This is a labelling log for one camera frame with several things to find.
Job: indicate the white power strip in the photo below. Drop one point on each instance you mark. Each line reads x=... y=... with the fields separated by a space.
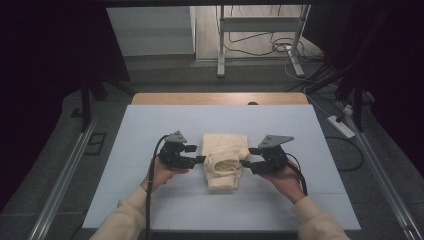
x=341 y=127

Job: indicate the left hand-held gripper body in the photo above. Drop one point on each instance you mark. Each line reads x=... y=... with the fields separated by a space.
x=173 y=156

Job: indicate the pale blue table mat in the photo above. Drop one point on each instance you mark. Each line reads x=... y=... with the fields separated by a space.
x=140 y=123

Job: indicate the dark curtain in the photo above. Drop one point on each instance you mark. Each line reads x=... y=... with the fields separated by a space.
x=50 y=66
x=393 y=66

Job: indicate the white metal stand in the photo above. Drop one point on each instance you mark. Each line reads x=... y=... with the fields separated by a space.
x=260 y=24

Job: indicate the person's right hand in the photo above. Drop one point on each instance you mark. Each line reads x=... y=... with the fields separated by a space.
x=288 y=185

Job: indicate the cream baby pants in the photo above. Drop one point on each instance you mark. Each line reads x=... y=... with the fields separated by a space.
x=223 y=146

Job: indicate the white plug adapter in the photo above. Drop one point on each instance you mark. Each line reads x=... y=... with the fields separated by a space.
x=348 y=109

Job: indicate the black tripod stand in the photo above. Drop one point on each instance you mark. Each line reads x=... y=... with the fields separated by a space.
x=85 y=110
x=358 y=106

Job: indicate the aluminium floor rail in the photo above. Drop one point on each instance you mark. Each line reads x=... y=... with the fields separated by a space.
x=60 y=190
x=383 y=176

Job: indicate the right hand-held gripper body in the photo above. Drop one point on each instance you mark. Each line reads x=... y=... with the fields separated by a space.
x=273 y=161

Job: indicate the person's left hand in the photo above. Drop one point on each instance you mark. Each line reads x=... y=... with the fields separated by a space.
x=156 y=176

